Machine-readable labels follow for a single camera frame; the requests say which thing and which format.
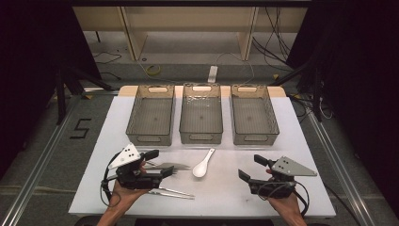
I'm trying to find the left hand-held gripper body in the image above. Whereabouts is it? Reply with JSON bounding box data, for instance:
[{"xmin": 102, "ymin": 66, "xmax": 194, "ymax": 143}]
[{"xmin": 107, "ymin": 143, "xmax": 165, "ymax": 190}]

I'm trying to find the thin black floor cable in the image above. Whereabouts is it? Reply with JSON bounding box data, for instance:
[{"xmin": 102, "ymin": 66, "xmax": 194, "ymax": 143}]
[{"xmin": 92, "ymin": 51, "xmax": 122, "ymax": 65}]

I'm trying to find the smoky clear plastic bin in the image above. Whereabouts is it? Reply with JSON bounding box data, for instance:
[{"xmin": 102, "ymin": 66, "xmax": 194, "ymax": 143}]
[
  {"xmin": 125, "ymin": 84, "xmax": 176, "ymax": 147},
  {"xmin": 179, "ymin": 83, "xmax": 224, "ymax": 145},
  {"xmin": 230, "ymin": 84, "xmax": 280, "ymax": 146}
]

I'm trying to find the aluminium floor rail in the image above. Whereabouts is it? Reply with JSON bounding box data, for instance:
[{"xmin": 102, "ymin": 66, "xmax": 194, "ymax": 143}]
[
  {"xmin": 305, "ymin": 109, "xmax": 375, "ymax": 226},
  {"xmin": 0, "ymin": 90, "xmax": 121, "ymax": 226}
]

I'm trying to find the bundle of black cables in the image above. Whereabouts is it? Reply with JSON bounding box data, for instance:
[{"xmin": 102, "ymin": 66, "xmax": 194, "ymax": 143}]
[{"xmin": 252, "ymin": 7, "xmax": 295, "ymax": 72}]

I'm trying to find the black metal stand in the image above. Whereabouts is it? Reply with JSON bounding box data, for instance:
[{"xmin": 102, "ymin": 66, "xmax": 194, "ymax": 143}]
[
  {"xmin": 55, "ymin": 67, "xmax": 114, "ymax": 126},
  {"xmin": 269, "ymin": 62, "xmax": 324, "ymax": 123}
]

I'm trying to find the person's right hand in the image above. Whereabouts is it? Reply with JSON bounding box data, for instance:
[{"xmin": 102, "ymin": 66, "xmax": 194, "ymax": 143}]
[{"xmin": 265, "ymin": 169, "xmax": 305, "ymax": 217}]

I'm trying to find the beige wooden shelf unit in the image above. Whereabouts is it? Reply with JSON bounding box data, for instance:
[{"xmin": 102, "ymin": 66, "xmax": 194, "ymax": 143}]
[{"xmin": 72, "ymin": 6, "xmax": 309, "ymax": 62}]

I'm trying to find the white table cover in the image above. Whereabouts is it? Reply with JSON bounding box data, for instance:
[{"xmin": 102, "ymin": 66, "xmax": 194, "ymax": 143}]
[{"xmin": 68, "ymin": 95, "xmax": 337, "ymax": 218}]

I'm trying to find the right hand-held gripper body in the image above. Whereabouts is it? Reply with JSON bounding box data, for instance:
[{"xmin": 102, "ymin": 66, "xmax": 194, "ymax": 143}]
[{"xmin": 248, "ymin": 155, "xmax": 318, "ymax": 200}]

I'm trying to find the white power strip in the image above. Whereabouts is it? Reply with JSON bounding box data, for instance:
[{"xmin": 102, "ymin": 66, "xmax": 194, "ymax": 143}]
[{"xmin": 207, "ymin": 65, "xmax": 218, "ymax": 84}]

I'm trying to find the person's left hand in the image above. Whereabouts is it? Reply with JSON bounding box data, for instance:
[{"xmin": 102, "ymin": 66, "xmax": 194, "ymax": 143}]
[{"xmin": 108, "ymin": 160, "xmax": 151, "ymax": 208}]

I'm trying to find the white ceramic spoon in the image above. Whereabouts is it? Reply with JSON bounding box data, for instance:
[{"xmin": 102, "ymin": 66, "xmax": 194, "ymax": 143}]
[{"xmin": 192, "ymin": 148, "xmax": 216, "ymax": 179}]

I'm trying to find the black curtain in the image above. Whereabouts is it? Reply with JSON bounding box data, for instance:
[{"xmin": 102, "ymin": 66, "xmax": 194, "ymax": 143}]
[
  {"xmin": 0, "ymin": 0, "xmax": 102, "ymax": 178},
  {"xmin": 286, "ymin": 0, "xmax": 399, "ymax": 218}
]

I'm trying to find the white floor cable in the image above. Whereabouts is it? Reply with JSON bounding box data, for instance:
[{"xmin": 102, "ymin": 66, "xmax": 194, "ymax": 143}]
[{"xmin": 215, "ymin": 51, "xmax": 256, "ymax": 87}]

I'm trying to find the metal chopstick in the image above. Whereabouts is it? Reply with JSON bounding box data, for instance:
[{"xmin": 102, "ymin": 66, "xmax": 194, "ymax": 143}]
[
  {"xmin": 146, "ymin": 190, "xmax": 196, "ymax": 201},
  {"xmin": 157, "ymin": 186, "xmax": 196, "ymax": 199}
]

